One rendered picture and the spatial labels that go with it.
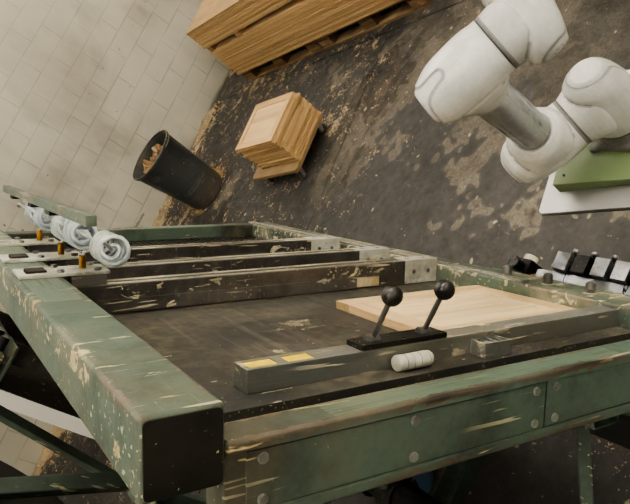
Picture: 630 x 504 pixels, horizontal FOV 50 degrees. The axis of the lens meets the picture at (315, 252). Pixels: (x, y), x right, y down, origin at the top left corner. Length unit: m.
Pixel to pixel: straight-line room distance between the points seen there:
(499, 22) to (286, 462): 0.94
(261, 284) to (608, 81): 1.04
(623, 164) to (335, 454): 1.42
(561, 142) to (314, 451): 1.28
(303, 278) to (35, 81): 5.25
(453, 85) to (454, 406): 0.69
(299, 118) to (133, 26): 2.85
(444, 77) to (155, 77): 5.95
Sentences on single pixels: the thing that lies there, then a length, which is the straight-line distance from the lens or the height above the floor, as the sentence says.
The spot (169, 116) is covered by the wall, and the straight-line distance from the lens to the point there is 7.19.
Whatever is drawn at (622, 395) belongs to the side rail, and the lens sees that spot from 1.31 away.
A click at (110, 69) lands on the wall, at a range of 7.06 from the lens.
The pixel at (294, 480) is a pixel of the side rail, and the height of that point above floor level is 1.74.
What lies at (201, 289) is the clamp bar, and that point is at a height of 1.57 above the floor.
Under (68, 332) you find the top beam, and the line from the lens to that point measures 1.09.
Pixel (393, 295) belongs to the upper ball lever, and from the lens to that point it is 1.14.
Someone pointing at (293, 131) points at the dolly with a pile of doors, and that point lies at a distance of 4.85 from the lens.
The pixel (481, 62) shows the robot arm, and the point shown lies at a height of 1.52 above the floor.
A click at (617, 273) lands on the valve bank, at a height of 0.76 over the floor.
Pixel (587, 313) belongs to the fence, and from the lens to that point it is 1.62.
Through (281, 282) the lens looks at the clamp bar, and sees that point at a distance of 1.78.
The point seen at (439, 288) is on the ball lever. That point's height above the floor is 1.46.
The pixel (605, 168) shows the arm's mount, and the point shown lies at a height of 0.79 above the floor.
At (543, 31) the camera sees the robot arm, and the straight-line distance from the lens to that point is 1.42.
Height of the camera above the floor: 2.27
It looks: 32 degrees down
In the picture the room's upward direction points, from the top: 57 degrees counter-clockwise
